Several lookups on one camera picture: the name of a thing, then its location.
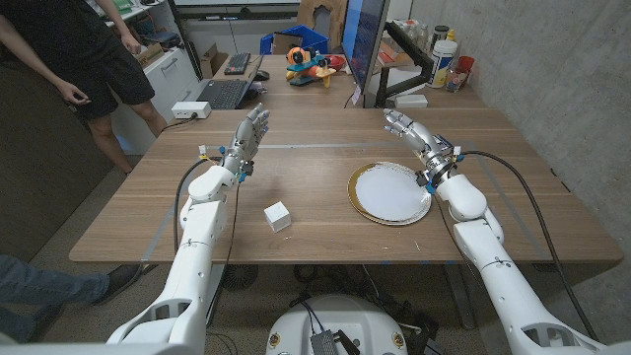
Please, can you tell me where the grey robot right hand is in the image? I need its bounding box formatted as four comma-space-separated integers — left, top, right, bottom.
383, 107, 454, 179

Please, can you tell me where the person's left hand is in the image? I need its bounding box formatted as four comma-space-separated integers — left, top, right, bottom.
120, 32, 143, 55

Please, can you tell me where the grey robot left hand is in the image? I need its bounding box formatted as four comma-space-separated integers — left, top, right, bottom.
221, 102, 271, 174

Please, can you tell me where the person's right hand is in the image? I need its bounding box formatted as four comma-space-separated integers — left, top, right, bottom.
54, 78, 93, 107

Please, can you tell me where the person's left forearm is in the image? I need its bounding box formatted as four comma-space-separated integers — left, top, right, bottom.
96, 0, 132, 39

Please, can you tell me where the person's right forearm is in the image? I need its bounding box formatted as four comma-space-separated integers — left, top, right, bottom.
0, 17, 65, 89

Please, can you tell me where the gold-rimmed white paper plate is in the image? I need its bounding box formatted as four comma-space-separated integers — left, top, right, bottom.
346, 161, 434, 227

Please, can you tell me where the white cube block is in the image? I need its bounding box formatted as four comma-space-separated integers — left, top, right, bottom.
263, 200, 293, 234

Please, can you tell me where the small cardboard box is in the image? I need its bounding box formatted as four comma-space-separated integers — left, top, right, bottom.
135, 41, 167, 69

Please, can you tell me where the flat white box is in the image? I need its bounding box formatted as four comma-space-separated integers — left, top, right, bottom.
393, 94, 429, 109

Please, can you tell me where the white drawer cabinet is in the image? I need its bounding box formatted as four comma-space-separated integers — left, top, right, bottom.
110, 46, 203, 154

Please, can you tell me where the open black laptop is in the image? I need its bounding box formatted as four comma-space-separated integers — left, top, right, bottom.
195, 53, 265, 110

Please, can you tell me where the person in black clothes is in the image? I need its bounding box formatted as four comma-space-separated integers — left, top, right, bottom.
0, 0, 169, 177

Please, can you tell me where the white power strip box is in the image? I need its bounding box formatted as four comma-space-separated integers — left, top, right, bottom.
171, 101, 213, 120

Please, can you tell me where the clear glass jar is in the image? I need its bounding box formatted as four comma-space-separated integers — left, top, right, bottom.
445, 66, 469, 94

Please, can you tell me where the black keyboard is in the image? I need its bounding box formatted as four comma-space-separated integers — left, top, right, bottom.
223, 51, 252, 77

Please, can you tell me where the white canister blue label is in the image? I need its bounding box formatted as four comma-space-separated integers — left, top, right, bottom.
426, 39, 458, 90

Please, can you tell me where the open cardboard box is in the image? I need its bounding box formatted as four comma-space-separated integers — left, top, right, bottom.
199, 42, 230, 79

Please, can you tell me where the dark brown partition panel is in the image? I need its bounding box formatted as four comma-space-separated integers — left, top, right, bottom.
0, 61, 117, 262

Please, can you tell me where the colourful toy airplane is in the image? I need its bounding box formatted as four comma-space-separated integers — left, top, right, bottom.
285, 45, 337, 89

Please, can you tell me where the slanted silver tape strip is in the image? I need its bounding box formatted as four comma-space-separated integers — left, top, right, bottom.
465, 142, 543, 257
140, 147, 208, 262

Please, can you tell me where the dark-lid jar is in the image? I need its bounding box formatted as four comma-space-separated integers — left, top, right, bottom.
430, 25, 451, 50

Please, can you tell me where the red bowl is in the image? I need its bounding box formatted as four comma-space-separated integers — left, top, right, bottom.
324, 53, 348, 72

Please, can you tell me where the flat panel monitor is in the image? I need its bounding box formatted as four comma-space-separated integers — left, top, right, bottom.
341, 0, 390, 95

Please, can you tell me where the blue plastic bin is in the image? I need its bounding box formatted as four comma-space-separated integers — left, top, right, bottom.
259, 24, 330, 56

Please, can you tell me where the round black fan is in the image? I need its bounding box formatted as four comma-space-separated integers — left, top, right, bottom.
220, 264, 259, 292

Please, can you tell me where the grey table leg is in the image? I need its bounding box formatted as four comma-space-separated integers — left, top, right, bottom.
443, 263, 477, 330

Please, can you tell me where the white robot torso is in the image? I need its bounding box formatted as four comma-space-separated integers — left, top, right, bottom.
265, 294, 409, 355

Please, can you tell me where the person in blue jeans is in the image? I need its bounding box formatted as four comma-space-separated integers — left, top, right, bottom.
0, 253, 144, 344

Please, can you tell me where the grey finned module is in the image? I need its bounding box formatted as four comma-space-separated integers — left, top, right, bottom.
309, 329, 341, 355

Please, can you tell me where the whiteboard with black frame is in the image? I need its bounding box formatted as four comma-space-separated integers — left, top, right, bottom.
166, 0, 303, 83

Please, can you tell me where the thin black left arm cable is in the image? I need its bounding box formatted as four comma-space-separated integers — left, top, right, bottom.
206, 179, 243, 326

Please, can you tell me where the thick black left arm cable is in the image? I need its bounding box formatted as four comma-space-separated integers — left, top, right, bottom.
172, 157, 211, 255

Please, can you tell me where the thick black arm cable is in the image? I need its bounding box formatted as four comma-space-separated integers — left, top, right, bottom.
172, 157, 211, 255
458, 149, 601, 342

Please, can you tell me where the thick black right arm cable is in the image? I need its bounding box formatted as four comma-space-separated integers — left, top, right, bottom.
458, 149, 601, 342

